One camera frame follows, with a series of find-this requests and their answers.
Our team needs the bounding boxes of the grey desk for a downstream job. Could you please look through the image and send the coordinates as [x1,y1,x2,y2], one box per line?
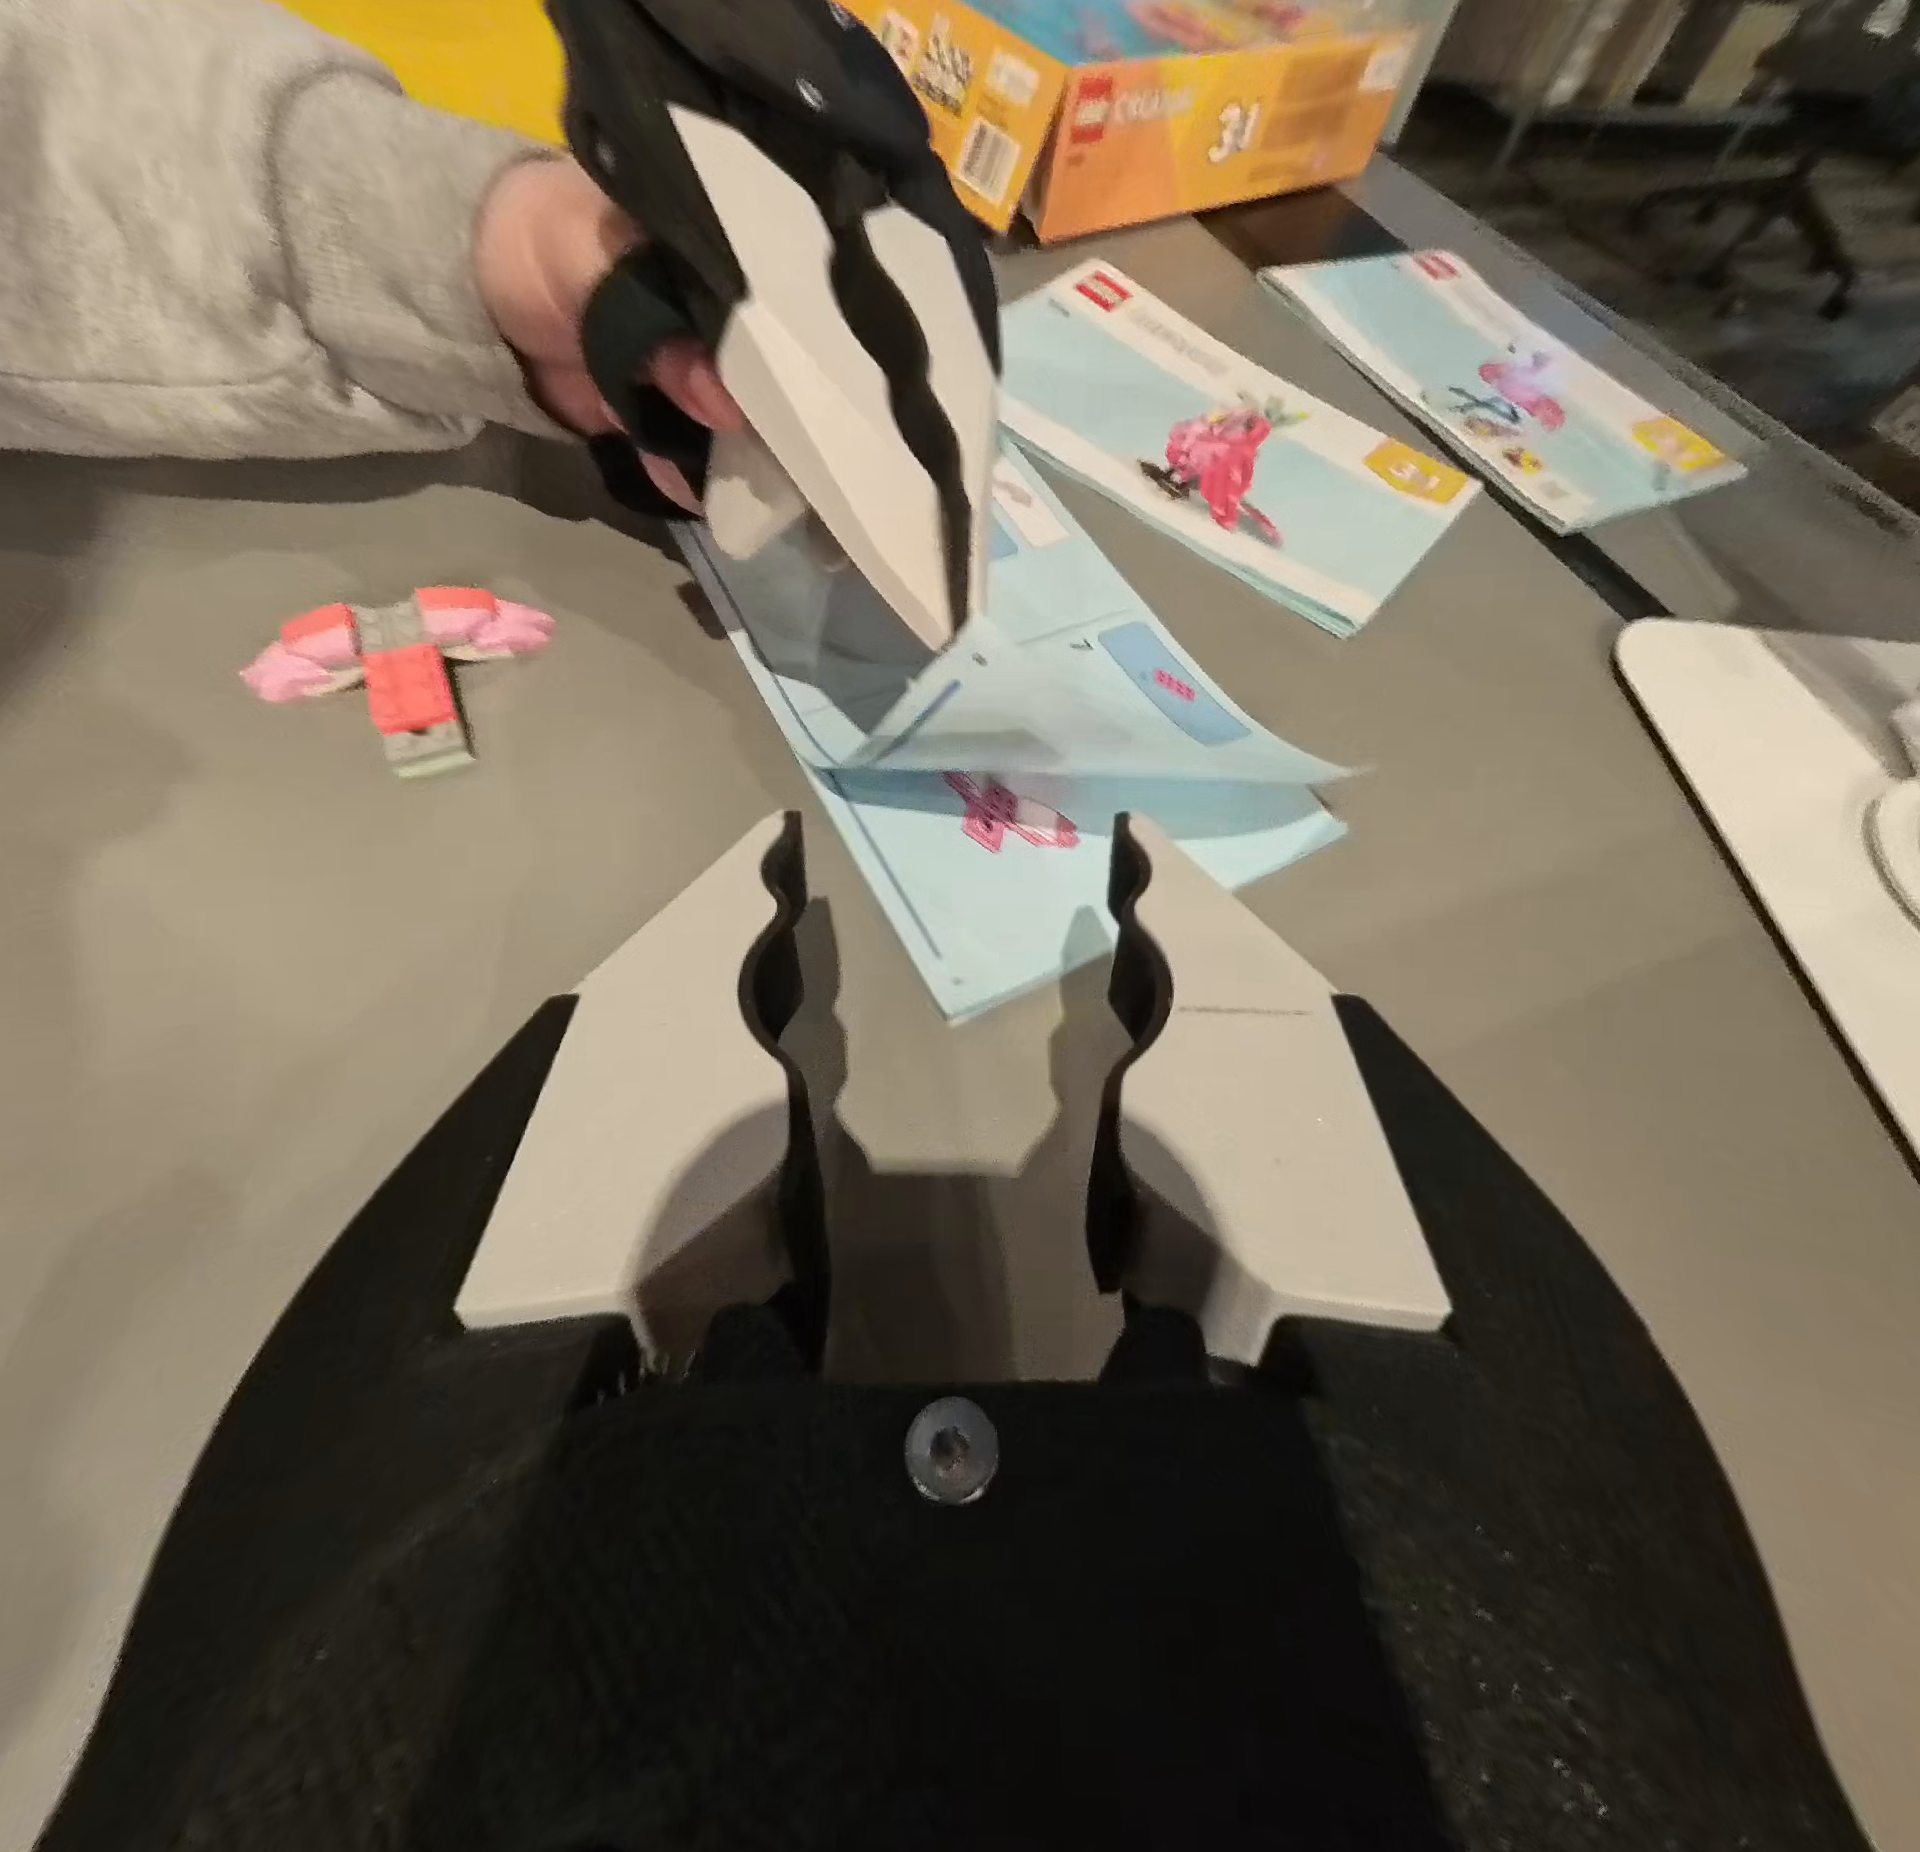
[0,157,1920,1852]

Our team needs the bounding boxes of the yellow toy box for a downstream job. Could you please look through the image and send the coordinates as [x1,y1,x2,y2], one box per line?
[815,0,1425,247]

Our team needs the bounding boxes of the person's left forearm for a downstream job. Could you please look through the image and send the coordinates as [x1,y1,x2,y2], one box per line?
[0,0,570,459]

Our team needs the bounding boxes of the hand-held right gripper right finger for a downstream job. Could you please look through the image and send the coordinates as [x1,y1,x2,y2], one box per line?
[1084,808,1451,1362]

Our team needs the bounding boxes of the pink red brick model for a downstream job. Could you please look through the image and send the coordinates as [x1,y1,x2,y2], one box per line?
[235,582,561,781]

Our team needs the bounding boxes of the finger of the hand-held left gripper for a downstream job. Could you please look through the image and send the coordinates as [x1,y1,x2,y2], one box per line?
[663,101,968,645]
[864,206,1004,628]

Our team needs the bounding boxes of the person's left hand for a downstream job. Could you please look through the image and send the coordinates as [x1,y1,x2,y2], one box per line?
[469,152,752,519]

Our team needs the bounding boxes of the light blue instruction booklet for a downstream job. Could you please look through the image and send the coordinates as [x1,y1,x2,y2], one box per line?
[666,434,1374,1025]

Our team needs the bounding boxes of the yellow plastic bin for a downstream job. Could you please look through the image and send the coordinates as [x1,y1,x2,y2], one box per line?
[0,0,572,142]

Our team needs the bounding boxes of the closed instruction booklet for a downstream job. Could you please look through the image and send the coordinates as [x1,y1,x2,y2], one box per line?
[993,256,1487,643]

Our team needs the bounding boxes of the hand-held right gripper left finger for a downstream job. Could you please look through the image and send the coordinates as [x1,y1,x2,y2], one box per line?
[451,808,836,1382]

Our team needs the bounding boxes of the white instruction booklet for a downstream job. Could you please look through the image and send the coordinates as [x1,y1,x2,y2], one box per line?
[1255,247,1750,536]

